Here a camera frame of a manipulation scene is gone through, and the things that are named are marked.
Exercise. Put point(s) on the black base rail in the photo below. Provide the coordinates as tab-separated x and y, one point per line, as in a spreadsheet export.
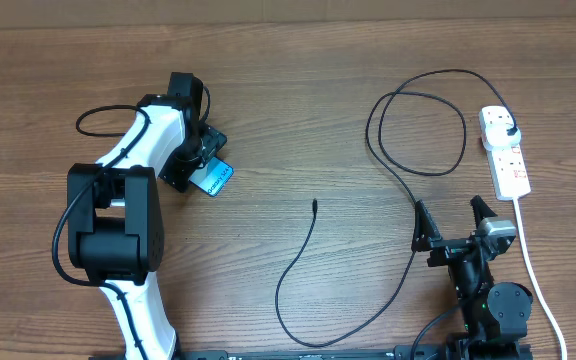
308	354

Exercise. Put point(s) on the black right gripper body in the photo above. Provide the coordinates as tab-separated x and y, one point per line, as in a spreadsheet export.
457	246

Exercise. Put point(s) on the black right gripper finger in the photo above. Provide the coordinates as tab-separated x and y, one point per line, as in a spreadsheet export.
425	228
481	210

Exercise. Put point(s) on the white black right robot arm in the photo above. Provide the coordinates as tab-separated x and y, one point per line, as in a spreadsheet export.
495	314

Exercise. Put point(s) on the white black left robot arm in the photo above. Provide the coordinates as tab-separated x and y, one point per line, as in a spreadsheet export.
111	234

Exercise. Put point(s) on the white power strip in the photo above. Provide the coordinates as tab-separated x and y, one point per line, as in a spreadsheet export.
507	166

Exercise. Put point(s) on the white charger adapter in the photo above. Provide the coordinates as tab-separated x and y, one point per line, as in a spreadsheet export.
497	136

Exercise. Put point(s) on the blue smartphone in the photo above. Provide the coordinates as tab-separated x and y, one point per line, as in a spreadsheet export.
212	178

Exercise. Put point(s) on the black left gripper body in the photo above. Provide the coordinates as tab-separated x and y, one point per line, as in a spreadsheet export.
186	159

